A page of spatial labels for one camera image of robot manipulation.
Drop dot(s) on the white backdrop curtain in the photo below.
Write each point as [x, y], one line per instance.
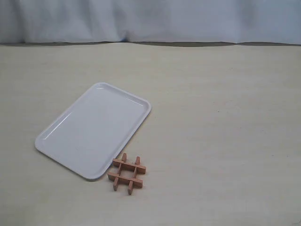
[80, 21]

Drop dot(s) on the white plastic tray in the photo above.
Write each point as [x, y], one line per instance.
[88, 135]

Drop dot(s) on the wooden notched bar piece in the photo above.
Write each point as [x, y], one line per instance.
[112, 176]
[133, 184]
[120, 169]
[129, 166]

